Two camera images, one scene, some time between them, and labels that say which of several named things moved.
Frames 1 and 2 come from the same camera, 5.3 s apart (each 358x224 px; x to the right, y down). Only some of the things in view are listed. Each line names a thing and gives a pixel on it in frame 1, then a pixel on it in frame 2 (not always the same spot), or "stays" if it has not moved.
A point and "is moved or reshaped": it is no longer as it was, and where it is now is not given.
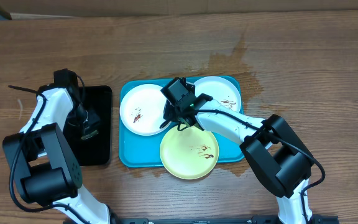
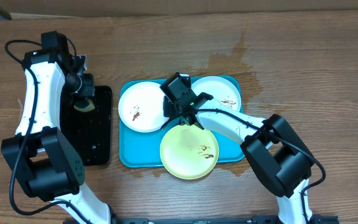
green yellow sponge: (92, 134) is moved or reshaped
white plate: (142, 109) stays
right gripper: (170, 114) stays
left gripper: (94, 121) -> (89, 91)
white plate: (221, 90) stays
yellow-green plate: (189, 154) stays
